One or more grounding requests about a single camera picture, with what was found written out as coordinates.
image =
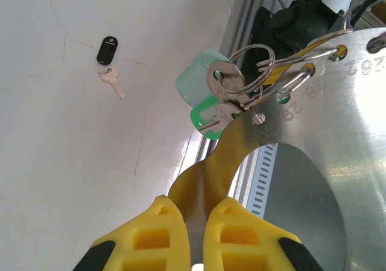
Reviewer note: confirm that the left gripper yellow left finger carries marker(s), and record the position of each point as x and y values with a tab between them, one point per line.
120	247

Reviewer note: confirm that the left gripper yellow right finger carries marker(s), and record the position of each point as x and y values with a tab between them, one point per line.
271	247

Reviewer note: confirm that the silver key plate with rings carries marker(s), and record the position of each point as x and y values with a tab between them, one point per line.
331	162

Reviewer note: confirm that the silver angular-head key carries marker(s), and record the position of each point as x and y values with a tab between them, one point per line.
224	114

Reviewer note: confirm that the green key tag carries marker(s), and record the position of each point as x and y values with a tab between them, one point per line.
202	117

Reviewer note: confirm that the small silver key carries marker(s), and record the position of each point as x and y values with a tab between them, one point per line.
113	82

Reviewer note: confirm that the silver round-head key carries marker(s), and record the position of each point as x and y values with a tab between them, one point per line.
229	81

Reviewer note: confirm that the mint key tag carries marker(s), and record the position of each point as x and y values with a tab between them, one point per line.
193	78

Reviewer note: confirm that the black key tag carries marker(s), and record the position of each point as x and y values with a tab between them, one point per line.
107	50

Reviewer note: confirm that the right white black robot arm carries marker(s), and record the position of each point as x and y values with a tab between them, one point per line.
295	20

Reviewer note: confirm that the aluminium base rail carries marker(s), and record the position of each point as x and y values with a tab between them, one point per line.
241	17

